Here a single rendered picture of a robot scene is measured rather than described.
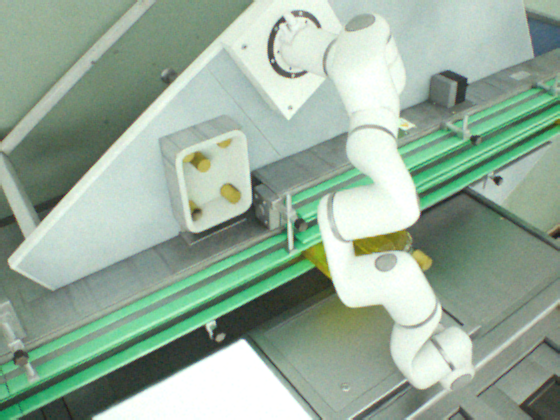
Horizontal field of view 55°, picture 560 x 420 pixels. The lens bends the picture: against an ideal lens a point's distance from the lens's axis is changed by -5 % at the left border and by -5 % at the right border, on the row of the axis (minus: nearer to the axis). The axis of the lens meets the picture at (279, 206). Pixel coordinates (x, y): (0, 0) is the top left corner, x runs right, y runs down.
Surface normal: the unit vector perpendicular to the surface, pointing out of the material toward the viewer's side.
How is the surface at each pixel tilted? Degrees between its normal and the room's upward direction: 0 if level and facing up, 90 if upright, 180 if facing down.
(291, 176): 90
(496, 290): 90
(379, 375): 91
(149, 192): 0
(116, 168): 0
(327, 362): 90
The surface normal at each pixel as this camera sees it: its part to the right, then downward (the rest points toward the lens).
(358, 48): -0.38, -0.61
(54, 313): -0.05, -0.79
